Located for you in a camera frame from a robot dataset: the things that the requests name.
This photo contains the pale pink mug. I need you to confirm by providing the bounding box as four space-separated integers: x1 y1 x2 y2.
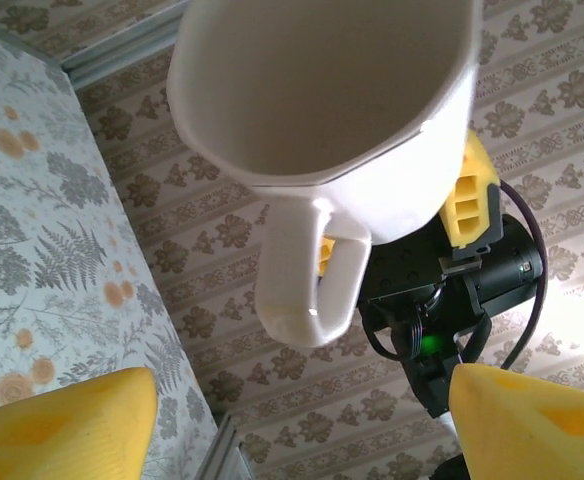
165 0 483 349

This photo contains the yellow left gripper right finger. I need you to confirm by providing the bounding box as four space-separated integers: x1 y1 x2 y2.
446 362 584 480

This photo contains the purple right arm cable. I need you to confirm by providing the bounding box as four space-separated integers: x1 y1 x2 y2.
499 179 549 374

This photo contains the aluminium frame post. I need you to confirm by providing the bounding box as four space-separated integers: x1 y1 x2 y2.
60 17 189 92

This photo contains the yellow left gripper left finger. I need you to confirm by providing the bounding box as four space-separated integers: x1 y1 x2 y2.
0 367 159 480

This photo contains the thin aluminium table rail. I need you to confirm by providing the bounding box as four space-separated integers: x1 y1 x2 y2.
0 12 71 76

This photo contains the floral tablecloth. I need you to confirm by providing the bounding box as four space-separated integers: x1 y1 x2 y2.
0 22 221 480

